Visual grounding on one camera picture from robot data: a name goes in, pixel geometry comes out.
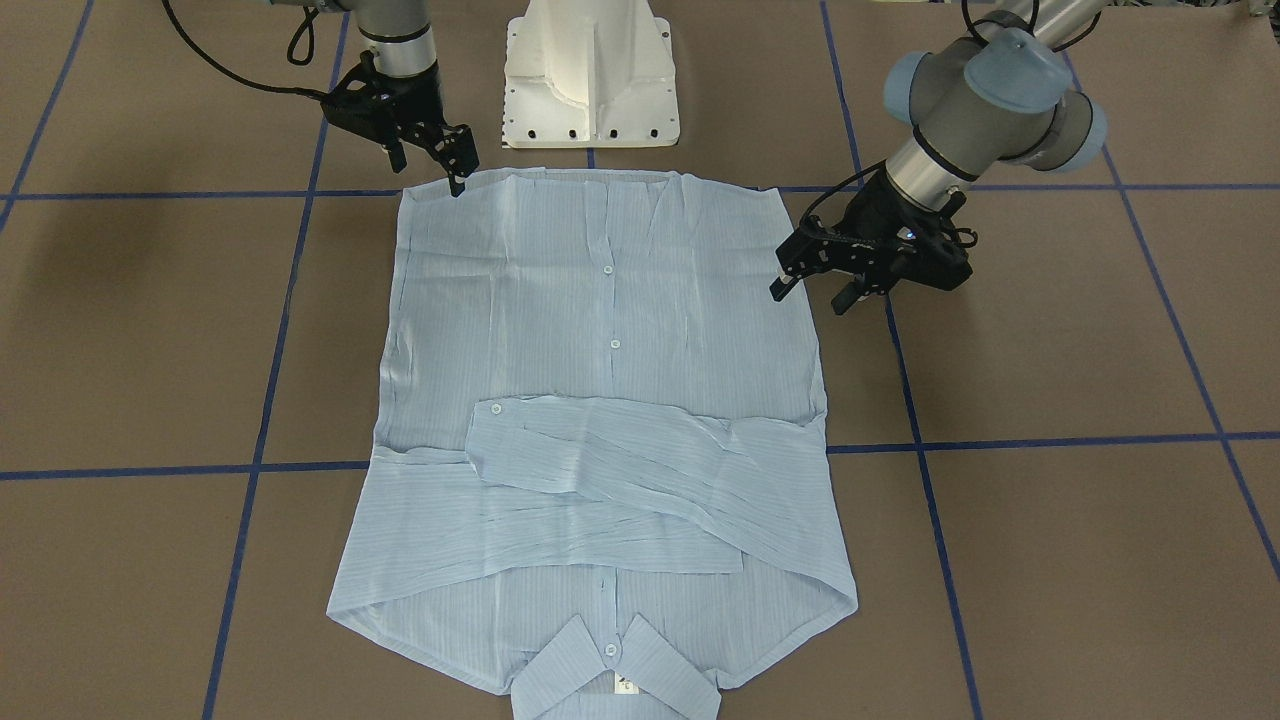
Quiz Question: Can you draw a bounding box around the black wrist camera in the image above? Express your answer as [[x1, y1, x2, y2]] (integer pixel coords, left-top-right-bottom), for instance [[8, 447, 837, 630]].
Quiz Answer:
[[888, 224, 978, 291], [320, 79, 396, 143]]

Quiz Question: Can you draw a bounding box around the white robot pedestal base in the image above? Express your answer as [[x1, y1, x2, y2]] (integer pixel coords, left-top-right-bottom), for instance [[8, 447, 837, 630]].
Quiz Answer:
[[500, 1, 681, 150]]

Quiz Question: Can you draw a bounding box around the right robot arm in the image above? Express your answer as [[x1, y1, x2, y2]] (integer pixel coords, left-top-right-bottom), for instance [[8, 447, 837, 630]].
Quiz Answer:
[[302, 1, 479, 197]]

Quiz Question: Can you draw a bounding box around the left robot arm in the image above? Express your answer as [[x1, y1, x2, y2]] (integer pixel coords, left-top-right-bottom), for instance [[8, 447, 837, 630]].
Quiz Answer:
[[771, 1, 1108, 315]]

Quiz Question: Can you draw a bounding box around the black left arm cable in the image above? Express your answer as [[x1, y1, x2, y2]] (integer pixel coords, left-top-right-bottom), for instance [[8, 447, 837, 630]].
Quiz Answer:
[[800, 0, 1101, 236]]

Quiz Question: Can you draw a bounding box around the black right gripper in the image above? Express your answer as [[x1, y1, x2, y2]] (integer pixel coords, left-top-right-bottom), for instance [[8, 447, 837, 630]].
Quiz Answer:
[[340, 61, 479, 199]]

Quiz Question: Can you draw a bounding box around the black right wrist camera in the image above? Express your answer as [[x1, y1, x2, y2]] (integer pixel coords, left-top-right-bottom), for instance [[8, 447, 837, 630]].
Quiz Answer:
[[320, 79, 396, 143]]

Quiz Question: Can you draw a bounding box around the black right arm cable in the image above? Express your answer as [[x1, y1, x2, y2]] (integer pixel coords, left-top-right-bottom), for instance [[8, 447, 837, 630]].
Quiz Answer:
[[160, 0, 340, 101]]

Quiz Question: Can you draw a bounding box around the light blue button-up shirt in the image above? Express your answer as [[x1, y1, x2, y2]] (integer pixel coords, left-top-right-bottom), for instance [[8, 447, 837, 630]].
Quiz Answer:
[[326, 168, 859, 719]]

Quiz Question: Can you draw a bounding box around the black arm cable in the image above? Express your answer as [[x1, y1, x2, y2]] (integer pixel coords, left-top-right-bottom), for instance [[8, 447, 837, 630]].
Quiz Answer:
[[800, 0, 1101, 236], [160, 0, 340, 101]]

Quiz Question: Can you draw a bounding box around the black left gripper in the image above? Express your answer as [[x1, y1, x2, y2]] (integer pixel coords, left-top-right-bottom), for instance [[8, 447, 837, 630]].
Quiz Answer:
[[769, 165, 966, 316]]

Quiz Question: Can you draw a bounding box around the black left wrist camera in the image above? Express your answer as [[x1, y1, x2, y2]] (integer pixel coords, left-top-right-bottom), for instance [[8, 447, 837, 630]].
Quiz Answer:
[[888, 224, 978, 291]]

